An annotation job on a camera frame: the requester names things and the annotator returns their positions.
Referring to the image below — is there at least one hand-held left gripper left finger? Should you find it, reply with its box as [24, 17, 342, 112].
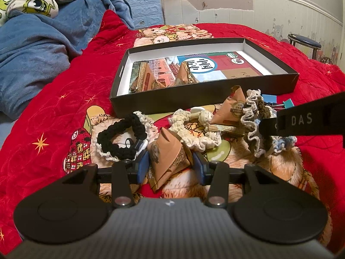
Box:
[61, 150, 150, 209]

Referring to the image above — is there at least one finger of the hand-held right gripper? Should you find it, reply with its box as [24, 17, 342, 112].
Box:
[258, 112, 280, 138]

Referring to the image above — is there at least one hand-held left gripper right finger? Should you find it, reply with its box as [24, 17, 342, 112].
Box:
[192, 151, 284, 209]

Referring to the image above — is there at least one brown crochet lace scrunchie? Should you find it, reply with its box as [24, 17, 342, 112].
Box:
[240, 88, 281, 157]

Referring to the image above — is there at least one light blue crochet scrunchie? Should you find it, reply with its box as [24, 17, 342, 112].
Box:
[270, 135, 297, 155]

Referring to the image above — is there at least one brown pyramid paper packet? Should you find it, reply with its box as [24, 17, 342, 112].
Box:
[130, 62, 165, 93]
[147, 127, 193, 194]
[207, 85, 247, 136]
[175, 62, 200, 86]

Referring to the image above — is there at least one black crochet lace scrunchie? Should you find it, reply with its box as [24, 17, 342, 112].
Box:
[91, 111, 153, 161]

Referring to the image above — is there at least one cream crochet lace scrunchie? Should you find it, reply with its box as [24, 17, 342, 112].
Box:
[168, 107, 222, 150]

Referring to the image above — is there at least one black shallow cardboard box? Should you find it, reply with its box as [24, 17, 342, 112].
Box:
[109, 38, 300, 114]

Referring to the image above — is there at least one colourful printed sheet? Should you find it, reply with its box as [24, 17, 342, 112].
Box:
[132, 51, 263, 87]

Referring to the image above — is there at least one round metal stool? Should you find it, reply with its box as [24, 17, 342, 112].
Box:
[287, 33, 322, 60]

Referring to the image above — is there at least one red printed bed blanket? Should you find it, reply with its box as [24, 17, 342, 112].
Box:
[0, 9, 345, 249]

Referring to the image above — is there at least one blue fleece blanket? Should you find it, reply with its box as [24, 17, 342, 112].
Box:
[0, 0, 135, 120]

